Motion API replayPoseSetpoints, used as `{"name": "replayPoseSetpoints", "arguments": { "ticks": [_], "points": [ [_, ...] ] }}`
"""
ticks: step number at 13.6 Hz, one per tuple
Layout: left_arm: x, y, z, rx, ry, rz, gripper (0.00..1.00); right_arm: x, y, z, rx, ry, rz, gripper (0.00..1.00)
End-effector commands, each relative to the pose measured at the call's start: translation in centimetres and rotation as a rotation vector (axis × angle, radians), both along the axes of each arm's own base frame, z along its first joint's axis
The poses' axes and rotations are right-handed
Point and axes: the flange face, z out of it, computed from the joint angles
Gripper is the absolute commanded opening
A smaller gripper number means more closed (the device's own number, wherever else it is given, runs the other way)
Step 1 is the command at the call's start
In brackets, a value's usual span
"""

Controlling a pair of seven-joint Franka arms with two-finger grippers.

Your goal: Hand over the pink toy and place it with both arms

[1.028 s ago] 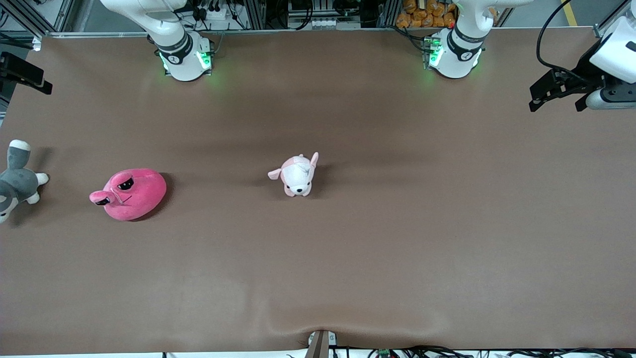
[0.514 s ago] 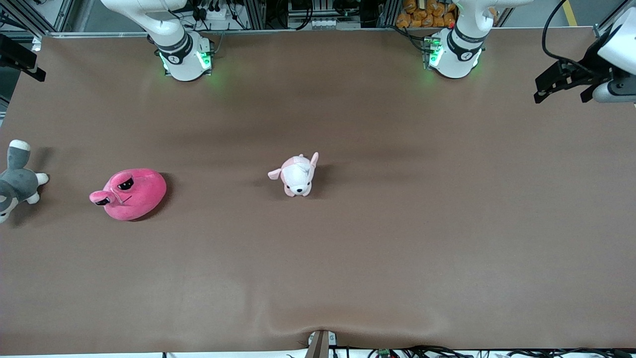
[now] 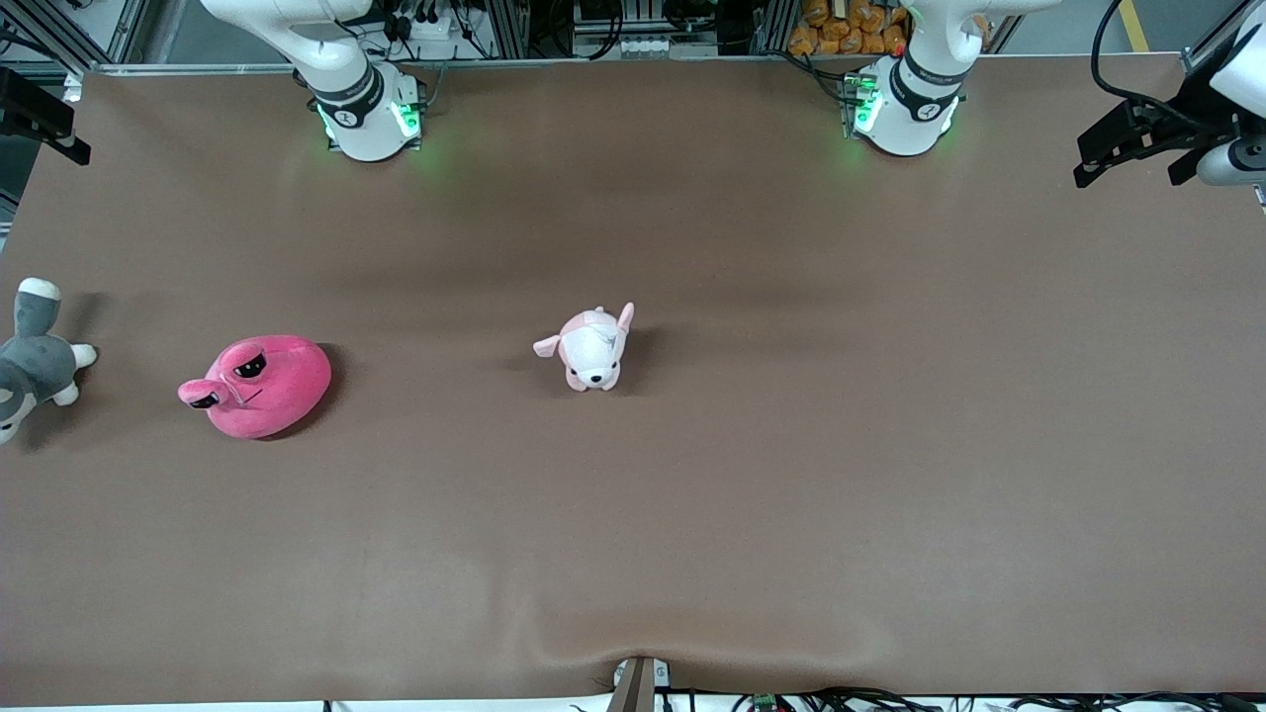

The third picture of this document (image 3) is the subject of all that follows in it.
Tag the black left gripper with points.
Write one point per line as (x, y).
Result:
(1194, 107)

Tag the hot pink round plush toy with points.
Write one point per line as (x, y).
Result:
(262, 391)

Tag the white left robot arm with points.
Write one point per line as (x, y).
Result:
(905, 109)

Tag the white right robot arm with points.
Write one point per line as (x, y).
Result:
(361, 114)

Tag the grey white plush husky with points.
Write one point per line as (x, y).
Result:
(38, 366)

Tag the orange packets pile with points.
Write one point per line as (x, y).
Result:
(846, 28)

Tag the white power strip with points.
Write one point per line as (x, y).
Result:
(423, 22)

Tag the white terminal block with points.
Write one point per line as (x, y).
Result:
(658, 45)

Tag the pale pink white plush dog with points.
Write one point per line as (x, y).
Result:
(591, 356)

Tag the brown table mat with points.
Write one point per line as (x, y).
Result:
(633, 534)

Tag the small green circuit board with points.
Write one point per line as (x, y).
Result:
(765, 703)

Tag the aluminium frame profile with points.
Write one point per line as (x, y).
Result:
(1212, 44)
(74, 30)

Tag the aluminium table edge rail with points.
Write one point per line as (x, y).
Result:
(593, 63)

